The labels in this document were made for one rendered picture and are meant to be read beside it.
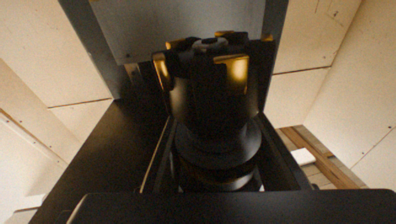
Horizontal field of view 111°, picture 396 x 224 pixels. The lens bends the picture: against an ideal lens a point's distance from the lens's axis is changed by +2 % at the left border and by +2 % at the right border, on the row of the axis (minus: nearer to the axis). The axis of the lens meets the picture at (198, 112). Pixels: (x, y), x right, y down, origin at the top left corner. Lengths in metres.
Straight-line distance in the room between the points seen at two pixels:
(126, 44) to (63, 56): 0.65
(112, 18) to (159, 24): 0.12
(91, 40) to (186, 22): 0.31
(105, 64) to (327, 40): 1.25
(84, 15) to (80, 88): 0.66
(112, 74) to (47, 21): 0.54
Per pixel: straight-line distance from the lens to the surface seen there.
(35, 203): 1.09
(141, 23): 0.49
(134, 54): 0.52
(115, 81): 0.63
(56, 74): 1.20
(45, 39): 1.13
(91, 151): 0.45
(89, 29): 0.60
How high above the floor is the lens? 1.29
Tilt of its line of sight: 38 degrees up
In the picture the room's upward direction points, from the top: 172 degrees clockwise
